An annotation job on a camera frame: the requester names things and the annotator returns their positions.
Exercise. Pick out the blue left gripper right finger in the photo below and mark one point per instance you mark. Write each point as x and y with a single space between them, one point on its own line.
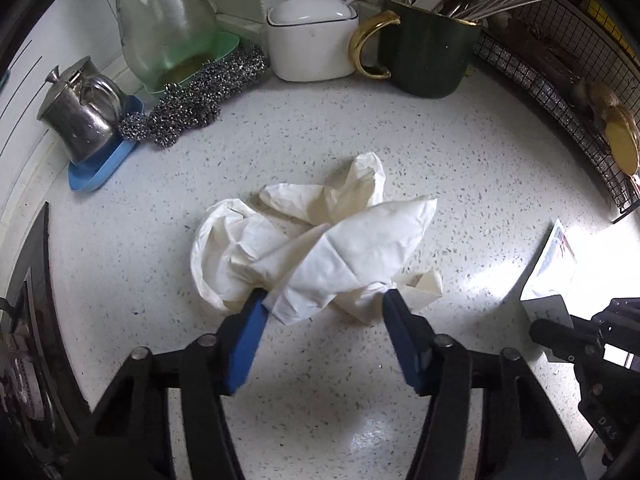
411 336

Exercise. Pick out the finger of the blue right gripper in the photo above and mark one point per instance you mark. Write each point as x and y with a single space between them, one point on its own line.
619 323
560 337

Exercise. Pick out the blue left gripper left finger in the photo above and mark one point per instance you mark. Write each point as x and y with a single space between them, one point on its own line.
239 338

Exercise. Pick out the small white card packet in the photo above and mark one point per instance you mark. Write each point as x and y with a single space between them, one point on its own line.
551 289

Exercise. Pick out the white rubber glove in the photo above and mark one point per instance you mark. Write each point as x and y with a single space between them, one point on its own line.
355 248

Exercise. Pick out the ginger root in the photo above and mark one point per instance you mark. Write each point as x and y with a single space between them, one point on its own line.
617 124

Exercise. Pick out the black gas stove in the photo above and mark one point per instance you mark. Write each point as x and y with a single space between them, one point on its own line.
42 406

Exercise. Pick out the blue saucer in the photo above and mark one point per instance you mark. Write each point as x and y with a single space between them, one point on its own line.
90 175

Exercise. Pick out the steel wool scrubber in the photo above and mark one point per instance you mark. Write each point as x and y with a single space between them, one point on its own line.
197 104

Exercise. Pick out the stainless steel teapot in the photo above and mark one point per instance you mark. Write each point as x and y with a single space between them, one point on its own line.
83 107

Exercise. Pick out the dark green utensil mug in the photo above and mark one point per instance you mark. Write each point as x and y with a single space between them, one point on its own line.
419 52

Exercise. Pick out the white ceramic sugar pot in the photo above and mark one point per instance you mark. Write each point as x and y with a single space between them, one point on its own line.
308 40

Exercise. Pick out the glass carafe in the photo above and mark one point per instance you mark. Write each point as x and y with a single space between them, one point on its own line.
166 41

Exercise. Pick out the black wire rack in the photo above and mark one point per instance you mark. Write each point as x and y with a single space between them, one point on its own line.
546 47

